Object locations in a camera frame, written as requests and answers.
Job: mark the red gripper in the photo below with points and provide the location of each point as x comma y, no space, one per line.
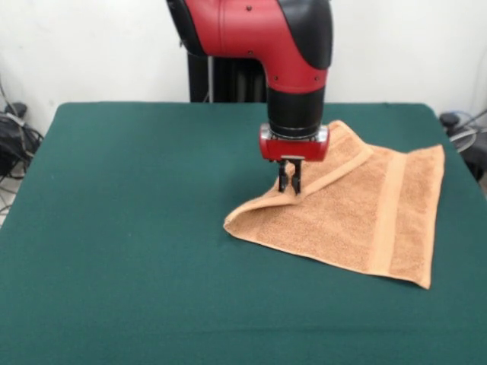
293,150

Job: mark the orange terry towel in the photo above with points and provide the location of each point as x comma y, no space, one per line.
342,220

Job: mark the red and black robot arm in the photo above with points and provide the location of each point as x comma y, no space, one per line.
274,42

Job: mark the dark green table cloth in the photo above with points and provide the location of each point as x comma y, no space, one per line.
114,266

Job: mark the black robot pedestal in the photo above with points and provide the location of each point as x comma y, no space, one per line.
228,83

